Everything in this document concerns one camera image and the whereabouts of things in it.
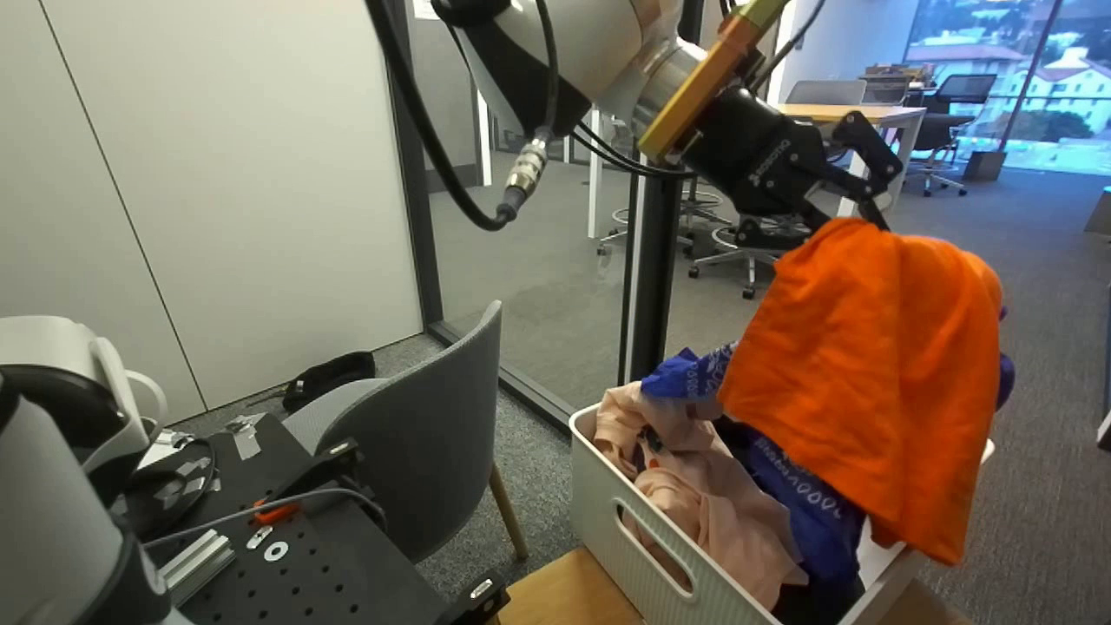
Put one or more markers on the brown cardboard box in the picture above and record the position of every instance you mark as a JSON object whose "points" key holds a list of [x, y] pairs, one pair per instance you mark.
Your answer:
{"points": [[987, 165]]}

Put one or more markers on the peach cloth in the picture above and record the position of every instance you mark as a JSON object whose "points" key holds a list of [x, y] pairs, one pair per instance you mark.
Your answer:
{"points": [[718, 510]]}

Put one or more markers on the wooden board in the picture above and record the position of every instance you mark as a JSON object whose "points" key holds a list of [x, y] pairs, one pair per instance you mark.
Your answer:
{"points": [[568, 593]]}

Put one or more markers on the small red tool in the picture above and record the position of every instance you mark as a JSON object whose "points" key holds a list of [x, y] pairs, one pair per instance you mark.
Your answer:
{"points": [[280, 512]]}

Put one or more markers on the black cloth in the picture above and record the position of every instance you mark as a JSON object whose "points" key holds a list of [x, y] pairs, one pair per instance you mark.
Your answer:
{"points": [[809, 611]]}

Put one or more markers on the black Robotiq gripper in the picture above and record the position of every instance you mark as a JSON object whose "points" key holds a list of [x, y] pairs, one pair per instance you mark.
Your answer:
{"points": [[758, 152]]}

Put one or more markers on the dark glass wall frame post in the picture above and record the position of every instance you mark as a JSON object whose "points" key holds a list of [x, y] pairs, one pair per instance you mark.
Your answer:
{"points": [[421, 264]]}

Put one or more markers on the black office chair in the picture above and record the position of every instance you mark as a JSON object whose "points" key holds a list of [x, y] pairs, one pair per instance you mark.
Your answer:
{"points": [[957, 111]]}

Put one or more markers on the orange cloth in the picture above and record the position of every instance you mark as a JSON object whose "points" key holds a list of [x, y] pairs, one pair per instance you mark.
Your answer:
{"points": [[868, 383]]}

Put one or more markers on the blue patterned cloth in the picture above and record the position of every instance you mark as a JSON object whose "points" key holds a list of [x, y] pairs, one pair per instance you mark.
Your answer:
{"points": [[809, 521]]}

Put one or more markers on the white paper tag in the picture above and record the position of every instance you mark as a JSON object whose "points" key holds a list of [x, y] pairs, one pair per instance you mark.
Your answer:
{"points": [[248, 443]]}

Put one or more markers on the aluminium extrusion piece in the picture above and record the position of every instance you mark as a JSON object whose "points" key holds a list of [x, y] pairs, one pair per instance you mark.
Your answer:
{"points": [[191, 563]]}

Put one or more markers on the grey chair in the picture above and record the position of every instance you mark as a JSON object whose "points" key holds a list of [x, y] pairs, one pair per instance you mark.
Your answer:
{"points": [[427, 439]]}

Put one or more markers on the white grey Franka robot arm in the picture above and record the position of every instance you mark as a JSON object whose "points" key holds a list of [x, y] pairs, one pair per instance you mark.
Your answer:
{"points": [[576, 40]]}

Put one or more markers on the black stand pole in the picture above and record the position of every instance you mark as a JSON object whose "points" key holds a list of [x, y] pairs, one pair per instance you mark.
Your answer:
{"points": [[651, 290]]}

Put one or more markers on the wooden table with white legs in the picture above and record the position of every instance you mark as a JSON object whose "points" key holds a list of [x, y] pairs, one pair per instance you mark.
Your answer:
{"points": [[881, 112]]}

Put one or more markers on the yellow wrist camera mount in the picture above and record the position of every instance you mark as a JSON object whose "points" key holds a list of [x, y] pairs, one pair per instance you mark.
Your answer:
{"points": [[706, 83]]}

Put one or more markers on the black clamp device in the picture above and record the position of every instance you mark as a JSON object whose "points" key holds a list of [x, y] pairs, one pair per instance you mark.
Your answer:
{"points": [[175, 482]]}

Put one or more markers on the white plastic basket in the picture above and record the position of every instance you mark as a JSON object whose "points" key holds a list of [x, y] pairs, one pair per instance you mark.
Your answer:
{"points": [[613, 510]]}

